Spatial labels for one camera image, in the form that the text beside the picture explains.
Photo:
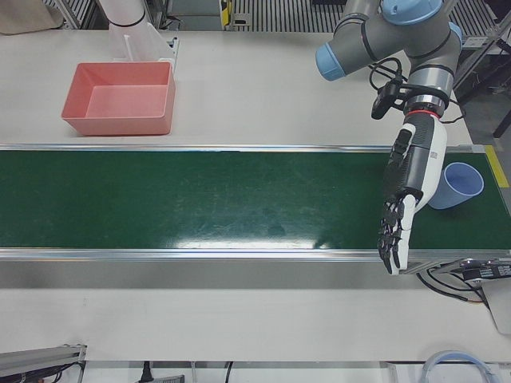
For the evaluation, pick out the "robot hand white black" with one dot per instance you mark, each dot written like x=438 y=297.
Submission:
x=425 y=159

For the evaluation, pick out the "light blue plastic cup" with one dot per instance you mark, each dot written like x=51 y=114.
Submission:
x=463 y=187

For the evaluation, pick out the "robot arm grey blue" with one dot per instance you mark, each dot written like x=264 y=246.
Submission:
x=399 y=36

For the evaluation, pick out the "pink plastic box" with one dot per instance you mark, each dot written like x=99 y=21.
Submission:
x=120 y=119

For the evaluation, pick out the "black conveyor motor unit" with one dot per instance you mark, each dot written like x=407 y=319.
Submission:
x=487 y=271

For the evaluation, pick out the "grey metal cover plate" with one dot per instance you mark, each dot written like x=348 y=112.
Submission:
x=501 y=307

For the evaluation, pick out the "aluminium profile bar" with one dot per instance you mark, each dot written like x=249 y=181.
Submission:
x=36 y=359

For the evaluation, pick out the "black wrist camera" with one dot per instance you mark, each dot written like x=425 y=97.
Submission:
x=381 y=101

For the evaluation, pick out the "green conveyor belt aluminium frame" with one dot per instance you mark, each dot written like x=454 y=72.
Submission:
x=199 y=191

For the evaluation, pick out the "metal angle bracket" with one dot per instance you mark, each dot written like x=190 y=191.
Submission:
x=174 y=56

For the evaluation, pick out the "white cylindrical post with base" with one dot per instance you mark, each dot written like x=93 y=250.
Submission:
x=127 y=16

